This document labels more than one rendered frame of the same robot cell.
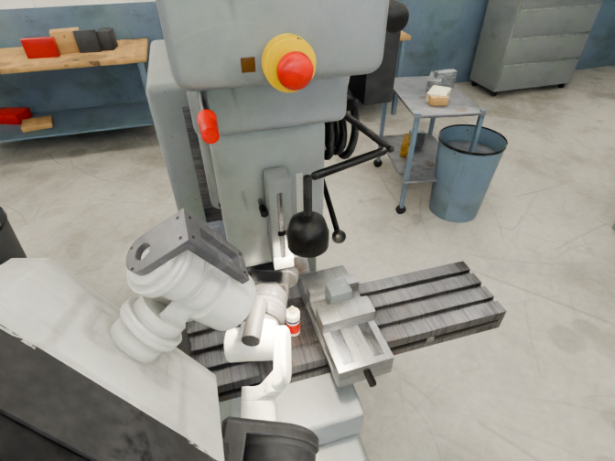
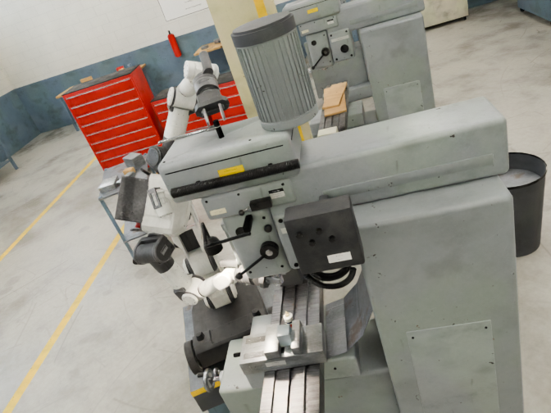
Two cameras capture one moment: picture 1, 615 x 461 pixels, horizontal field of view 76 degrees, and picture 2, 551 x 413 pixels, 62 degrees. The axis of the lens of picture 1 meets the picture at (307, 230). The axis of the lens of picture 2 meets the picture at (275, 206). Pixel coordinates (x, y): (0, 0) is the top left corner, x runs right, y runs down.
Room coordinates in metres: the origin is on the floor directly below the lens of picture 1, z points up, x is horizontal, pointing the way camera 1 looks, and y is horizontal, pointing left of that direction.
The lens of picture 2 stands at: (1.55, -1.20, 2.41)
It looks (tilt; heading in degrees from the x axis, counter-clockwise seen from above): 29 degrees down; 120
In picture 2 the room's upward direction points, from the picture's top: 20 degrees counter-clockwise
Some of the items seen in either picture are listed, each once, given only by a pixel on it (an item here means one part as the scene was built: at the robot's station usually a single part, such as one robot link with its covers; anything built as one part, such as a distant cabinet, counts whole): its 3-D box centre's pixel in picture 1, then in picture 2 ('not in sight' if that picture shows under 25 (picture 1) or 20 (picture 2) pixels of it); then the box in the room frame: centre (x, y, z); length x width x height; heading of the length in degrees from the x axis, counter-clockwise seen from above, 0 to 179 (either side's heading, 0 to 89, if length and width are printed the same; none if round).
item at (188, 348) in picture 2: not in sight; (193, 356); (-0.14, 0.18, 0.50); 0.20 x 0.05 x 0.20; 125
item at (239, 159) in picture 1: (266, 178); (260, 231); (0.69, 0.08, 1.47); 0.21 x 0.19 x 0.32; 106
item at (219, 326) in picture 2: not in sight; (224, 303); (-0.06, 0.53, 0.59); 0.64 x 0.52 x 0.33; 125
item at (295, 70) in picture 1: (294, 69); not in sight; (0.44, 0.01, 1.76); 0.04 x 0.03 x 0.04; 106
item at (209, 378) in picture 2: not in sight; (215, 378); (0.20, -0.05, 0.66); 0.16 x 0.12 x 0.12; 16
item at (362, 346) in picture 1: (340, 315); (281, 345); (0.70, -0.09, 1.01); 0.35 x 0.15 x 0.11; 17
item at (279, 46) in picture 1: (288, 63); not in sight; (0.46, 0.02, 1.76); 0.06 x 0.02 x 0.06; 106
